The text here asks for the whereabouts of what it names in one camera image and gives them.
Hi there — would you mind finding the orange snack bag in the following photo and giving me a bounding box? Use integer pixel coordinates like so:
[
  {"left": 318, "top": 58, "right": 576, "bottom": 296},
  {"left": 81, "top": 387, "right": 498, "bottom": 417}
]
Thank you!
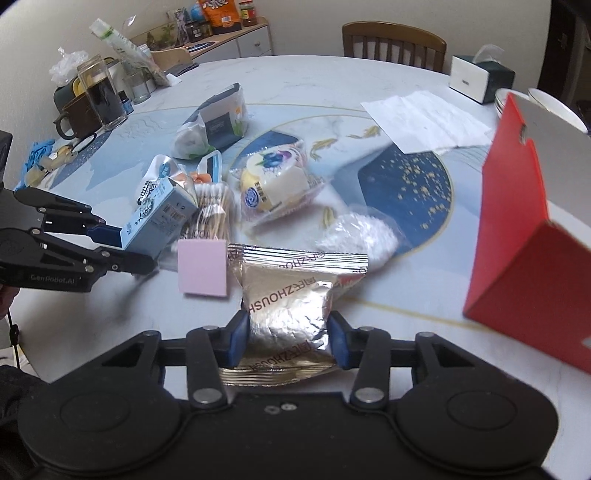
[{"left": 198, "top": 0, "right": 243, "bottom": 35}]

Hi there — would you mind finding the crumpled clear plastic bag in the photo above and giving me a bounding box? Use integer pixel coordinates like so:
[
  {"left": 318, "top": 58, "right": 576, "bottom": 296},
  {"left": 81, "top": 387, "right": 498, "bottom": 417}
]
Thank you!
[{"left": 49, "top": 47, "right": 88, "bottom": 86}]

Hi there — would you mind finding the white gold-rimmed bowl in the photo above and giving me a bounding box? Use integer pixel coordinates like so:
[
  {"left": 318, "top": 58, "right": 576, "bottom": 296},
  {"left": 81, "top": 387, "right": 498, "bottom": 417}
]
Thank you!
[{"left": 527, "top": 88, "right": 590, "bottom": 136}]

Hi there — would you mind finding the black cord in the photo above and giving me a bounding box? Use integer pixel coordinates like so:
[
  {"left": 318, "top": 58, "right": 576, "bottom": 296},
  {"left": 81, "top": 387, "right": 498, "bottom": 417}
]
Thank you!
[{"left": 6, "top": 313, "right": 23, "bottom": 371}]

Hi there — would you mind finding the silver foil snack packet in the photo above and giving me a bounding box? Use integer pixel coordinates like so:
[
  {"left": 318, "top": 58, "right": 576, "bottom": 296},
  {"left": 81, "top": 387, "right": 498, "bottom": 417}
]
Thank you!
[{"left": 226, "top": 243, "right": 370, "bottom": 386}]

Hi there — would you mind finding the blue cloth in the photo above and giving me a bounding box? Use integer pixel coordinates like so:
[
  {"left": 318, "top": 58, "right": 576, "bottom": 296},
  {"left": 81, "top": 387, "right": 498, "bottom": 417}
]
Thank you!
[{"left": 15, "top": 138, "right": 57, "bottom": 191}]

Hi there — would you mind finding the pink sticky note pad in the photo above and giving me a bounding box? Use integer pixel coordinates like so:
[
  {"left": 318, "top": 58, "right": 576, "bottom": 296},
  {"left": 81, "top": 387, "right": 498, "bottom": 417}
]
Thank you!
[{"left": 178, "top": 239, "right": 229, "bottom": 298}]

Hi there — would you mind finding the white paper napkin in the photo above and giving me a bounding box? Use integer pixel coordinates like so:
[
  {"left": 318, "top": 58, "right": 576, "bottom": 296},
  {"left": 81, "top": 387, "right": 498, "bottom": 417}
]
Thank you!
[{"left": 360, "top": 91, "right": 495, "bottom": 154}]

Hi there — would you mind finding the light blue milk carton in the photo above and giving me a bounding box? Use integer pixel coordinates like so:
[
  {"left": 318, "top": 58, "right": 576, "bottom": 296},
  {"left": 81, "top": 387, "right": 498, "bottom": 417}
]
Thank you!
[{"left": 120, "top": 178, "right": 199, "bottom": 259}]

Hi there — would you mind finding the white wooden cabinet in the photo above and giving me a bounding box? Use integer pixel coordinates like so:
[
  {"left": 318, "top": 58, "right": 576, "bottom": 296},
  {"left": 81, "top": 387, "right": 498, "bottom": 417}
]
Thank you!
[{"left": 185, "top": 17, "right": 274, "bottom": 62}]

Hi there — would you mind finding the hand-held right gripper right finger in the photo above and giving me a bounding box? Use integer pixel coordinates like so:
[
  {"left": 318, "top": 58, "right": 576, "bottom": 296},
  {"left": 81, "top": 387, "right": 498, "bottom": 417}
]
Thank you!
[{"left": 327, "top": 311, "right": 481, "bottom": 409}]

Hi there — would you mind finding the tall glass tumbler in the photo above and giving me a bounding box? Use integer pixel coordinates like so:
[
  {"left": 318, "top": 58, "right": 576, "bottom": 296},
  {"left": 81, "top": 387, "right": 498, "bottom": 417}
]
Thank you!
[{"left": 77, "top": 54, "right": 129, "bottom": 132}]

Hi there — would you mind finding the cotton swab pack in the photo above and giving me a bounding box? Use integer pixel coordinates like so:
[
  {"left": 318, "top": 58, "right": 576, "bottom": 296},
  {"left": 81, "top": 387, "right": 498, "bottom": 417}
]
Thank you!
[{"left": 191, "top": 182, "right": 232, "bottom": 243}]

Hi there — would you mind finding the blueberry print pudding pack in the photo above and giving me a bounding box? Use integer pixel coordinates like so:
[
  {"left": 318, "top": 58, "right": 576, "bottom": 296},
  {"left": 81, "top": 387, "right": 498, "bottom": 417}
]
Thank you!
[{"left": 239, "top": 141, "right": 325, "bottom": 223}]

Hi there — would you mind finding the silver and blue snack packet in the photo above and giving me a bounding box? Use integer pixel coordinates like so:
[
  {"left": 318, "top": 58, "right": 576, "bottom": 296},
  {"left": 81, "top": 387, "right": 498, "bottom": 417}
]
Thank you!
[{"left": 137, "top": 154, "right": 180, "bottom": 195}]

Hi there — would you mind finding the clear bag with white contents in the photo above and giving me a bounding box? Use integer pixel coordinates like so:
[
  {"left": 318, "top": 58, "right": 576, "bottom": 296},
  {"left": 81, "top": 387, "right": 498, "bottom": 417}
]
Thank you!
[{"left": 316, "top": 212, "right": 400, "bottom": 269}]

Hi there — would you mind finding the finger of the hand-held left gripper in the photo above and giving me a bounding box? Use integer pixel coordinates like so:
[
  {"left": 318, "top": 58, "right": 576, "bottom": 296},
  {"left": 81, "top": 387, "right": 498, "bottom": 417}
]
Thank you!
[
  {"left": 14, "top": 187, "right": 125, "bottom": 247},
  {"left": 28, "top": 231, "right": 158, "bottom": 278}
]

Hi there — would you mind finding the red cardboard box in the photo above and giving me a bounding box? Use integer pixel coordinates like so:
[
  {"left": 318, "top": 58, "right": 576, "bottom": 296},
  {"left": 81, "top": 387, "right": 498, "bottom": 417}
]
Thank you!
[{"left": 463, "top": 92, "right": 591, "bottom": 374}]

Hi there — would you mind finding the white and green plastic package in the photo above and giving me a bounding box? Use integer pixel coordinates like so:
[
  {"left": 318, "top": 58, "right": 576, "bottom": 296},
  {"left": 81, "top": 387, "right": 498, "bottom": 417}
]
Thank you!
[{"left": 90, "top": 18, "right": 172, "bottom": 87}]

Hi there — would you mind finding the white and grey tissue pack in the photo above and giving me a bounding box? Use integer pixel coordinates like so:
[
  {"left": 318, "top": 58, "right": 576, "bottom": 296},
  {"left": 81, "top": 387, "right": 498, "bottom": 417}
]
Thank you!
[{"left": 173, "top": 83, "right": 249, "bottom": 160}]

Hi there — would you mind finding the white and green tissue box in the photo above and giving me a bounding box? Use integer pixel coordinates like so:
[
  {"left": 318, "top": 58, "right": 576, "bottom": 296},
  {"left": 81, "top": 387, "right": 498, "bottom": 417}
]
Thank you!
[{"left": 450, "top": 45, "right": 516, "bottom": 105}]

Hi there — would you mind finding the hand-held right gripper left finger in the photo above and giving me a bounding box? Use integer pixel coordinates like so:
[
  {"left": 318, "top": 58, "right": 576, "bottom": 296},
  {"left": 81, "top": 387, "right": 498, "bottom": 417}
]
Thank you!
[{"left": 99, "top": 310, "right": 251, "bottom": 409}]

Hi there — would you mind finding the dark clothing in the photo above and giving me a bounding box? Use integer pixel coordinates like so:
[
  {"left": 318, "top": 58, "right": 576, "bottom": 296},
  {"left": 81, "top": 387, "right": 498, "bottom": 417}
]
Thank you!
[{"left": 0, "top": 364, "right": 49, "bottom": 480}]

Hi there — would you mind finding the dark wooden chair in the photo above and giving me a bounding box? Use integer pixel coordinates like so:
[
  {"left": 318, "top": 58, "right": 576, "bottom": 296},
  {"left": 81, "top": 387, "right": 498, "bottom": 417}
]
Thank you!
[{"left": 342, "top": 21, "right": 448, "bottom": 75}]

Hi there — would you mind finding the white marble desktop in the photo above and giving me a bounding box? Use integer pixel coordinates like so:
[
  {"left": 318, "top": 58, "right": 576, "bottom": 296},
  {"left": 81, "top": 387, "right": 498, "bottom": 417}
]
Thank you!
[{"left": 0, "top": 55, "right": 591, "bottom": 409}]

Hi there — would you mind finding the small clear glass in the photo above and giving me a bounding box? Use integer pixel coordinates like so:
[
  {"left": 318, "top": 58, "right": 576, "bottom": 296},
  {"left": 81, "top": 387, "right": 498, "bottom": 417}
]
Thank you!
[{"left": 122, "top": 69, "right": 153, "bottom": 105}]

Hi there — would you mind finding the brown mug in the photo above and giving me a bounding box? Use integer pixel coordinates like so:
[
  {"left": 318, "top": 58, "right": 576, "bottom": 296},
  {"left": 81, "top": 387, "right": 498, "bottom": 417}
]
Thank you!
[{"left": 54, "top": 95, "right": 103, "bottom": 140}]

